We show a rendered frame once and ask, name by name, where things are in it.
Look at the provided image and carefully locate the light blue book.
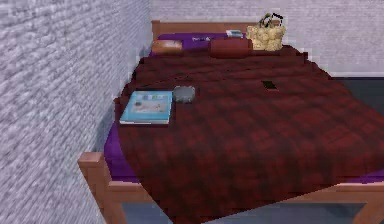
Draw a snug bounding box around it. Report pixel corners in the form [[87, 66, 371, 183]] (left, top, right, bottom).
[[119, 90, 174, 126]]

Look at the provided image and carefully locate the small pale blue book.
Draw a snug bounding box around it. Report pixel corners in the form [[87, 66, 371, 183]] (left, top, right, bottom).
[[225, 29, 245, 39]]

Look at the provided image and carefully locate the small grey rounded box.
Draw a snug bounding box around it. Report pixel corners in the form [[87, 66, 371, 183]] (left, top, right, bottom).
[[172, 85, 197, 104]]

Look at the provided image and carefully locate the dark red plaid blanket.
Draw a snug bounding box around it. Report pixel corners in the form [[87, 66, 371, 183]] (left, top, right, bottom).
[[114, 44, 384, 224]]

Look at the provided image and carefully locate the orange brown pillow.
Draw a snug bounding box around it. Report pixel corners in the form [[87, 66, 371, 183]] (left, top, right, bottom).
[[150, 39, 184, 55]]

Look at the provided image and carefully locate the dark red pillow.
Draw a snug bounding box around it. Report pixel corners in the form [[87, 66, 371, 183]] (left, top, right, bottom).
[[208, 37, 254, 60]]

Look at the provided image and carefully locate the small black phone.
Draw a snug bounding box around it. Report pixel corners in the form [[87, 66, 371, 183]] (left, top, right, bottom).
[[260, 80, 278, 91]]

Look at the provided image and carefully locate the wooden bed with purple mattress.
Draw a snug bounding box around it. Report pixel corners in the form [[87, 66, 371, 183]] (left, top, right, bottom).
[[77, 19, 384, 224]]

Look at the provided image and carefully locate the tan teddy bear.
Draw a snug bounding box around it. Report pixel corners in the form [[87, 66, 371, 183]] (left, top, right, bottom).
[[245, 12, 288, 52]]

